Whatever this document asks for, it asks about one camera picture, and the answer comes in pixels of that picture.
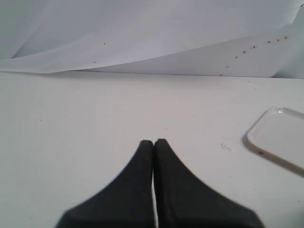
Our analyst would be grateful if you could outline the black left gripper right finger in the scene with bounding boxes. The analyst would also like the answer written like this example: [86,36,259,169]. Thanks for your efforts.
[153,139,264,228]

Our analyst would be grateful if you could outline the white rectangular plastic tray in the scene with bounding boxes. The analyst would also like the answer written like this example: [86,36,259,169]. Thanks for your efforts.
[245,106,304,177]

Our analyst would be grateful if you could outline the white paper backdrop sheet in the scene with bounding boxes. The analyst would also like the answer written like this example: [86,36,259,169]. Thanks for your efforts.
[0,0,304,78]

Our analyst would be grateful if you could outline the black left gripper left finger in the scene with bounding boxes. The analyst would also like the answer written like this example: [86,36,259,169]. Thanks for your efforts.
[57,140,155,228]

